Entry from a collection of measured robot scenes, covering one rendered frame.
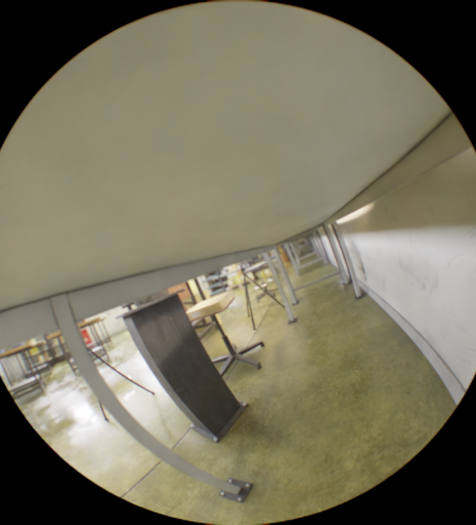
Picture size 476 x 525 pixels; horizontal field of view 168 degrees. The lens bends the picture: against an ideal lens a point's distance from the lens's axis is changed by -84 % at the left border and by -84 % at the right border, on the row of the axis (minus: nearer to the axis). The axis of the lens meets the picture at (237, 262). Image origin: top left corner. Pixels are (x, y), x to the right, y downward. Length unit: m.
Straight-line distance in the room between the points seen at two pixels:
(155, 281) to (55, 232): 0.36
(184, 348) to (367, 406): 0.90
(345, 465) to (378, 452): 0.13
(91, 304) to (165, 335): 0.43
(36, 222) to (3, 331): 0.28
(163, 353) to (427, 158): 1.03
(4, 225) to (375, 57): 0.26
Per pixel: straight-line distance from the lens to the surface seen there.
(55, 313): 0.37
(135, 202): 0.15
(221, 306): 1.16
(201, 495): 0.95
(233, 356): 1.49
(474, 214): 0.58
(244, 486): 0.87
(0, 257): 0.20
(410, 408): 0.90
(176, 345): 0.76
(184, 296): 1.55
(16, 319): 0.39
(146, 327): 0.71
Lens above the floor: 0.79
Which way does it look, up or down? 1 degrees up
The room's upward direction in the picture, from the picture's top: 23 degrees counter-clockwise
